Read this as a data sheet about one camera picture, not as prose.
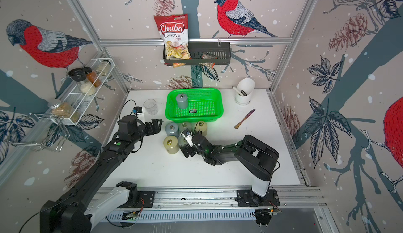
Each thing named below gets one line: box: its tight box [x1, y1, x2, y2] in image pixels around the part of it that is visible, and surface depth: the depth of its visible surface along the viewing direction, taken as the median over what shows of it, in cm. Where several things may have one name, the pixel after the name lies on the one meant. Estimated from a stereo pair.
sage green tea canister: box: [178, 121, 193, 134], surface depth 92 cm
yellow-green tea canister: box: [195, 120, 208, 137], surface depth 92 cm
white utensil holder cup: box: [235, 77, 256, 105], surface depth 109 cm
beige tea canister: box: [163, 135, 180, 155], surface depth 86 cm
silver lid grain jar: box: [47, 99, 73, 119], surface depth 61 cm
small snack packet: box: [198, 53, 219, 69], surface depth 92 cm
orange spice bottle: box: [82, 66, 102, 88], surface depth 78 cm
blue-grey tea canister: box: [164, 121, 180, 139], surface depth 92 cm
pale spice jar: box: [96, 59, 111, 77], surface depth 86 cm
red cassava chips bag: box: [153, 13, 192, 68], surface depth 85 cm
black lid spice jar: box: [68, 67, 97, 97], surface depth 73 cm
